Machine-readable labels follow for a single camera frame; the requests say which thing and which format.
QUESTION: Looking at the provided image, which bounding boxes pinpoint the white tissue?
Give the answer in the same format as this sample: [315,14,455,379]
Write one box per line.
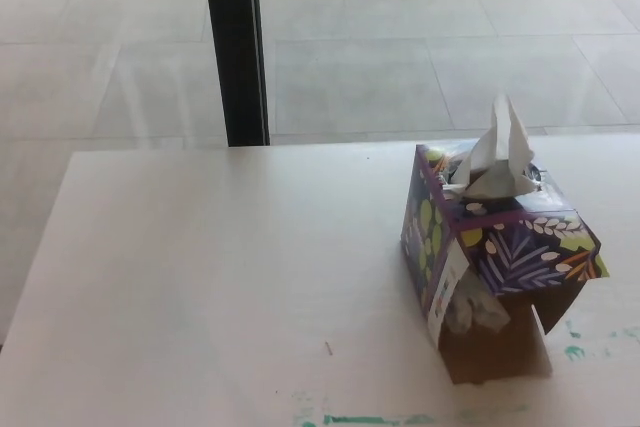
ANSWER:
[451,93,538,336]

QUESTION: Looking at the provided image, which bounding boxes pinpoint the purple floral tissue box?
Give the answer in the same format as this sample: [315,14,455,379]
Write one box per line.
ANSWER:
[400,143,611,385]

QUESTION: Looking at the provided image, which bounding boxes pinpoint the black vertical window post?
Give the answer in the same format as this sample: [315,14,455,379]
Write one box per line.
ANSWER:
[199,0,272,148]

